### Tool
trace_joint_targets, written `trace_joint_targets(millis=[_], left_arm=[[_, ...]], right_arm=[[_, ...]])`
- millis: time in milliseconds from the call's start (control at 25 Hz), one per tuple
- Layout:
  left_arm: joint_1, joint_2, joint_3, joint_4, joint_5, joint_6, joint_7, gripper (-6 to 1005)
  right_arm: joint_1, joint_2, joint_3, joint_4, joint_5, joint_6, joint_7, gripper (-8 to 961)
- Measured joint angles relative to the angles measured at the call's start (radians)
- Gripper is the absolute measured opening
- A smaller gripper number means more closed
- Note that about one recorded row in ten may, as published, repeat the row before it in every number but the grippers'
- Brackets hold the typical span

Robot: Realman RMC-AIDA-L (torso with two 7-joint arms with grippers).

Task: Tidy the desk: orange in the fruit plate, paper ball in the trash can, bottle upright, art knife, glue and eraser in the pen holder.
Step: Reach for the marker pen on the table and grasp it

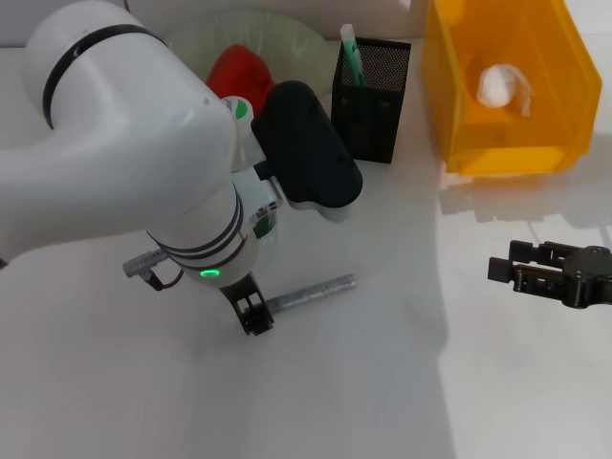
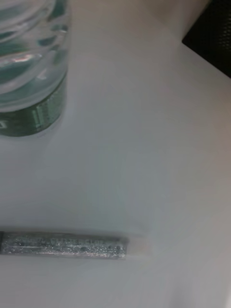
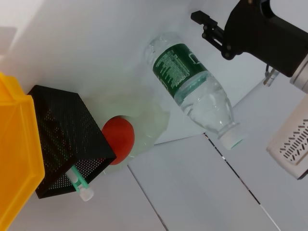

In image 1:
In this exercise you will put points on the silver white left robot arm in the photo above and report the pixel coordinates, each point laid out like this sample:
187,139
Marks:
119,143

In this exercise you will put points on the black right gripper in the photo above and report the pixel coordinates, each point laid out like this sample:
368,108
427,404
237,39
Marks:
590,279

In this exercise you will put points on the yellow plastic bin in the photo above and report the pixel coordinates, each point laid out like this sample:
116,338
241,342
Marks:
526,143

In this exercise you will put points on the grey pen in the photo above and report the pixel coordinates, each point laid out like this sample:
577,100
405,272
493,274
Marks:
315,291

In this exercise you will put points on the green utility knife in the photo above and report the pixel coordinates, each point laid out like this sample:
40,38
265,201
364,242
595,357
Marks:
351,52

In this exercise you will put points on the red-orange fruit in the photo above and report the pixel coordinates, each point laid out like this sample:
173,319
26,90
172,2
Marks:
239,72

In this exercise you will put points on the green glass fruit plate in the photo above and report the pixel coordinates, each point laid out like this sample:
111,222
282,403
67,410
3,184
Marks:
291,43

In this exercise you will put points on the clear green-label water bottle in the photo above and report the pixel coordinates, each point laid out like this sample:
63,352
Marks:
241,110

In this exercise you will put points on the white paper ball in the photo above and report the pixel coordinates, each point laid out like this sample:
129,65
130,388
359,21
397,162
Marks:
497,86

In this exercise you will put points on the black mesh pen holder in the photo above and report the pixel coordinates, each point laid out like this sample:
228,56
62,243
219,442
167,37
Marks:
378,119

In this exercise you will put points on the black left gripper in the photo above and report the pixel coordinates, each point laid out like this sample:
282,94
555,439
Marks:
241,287

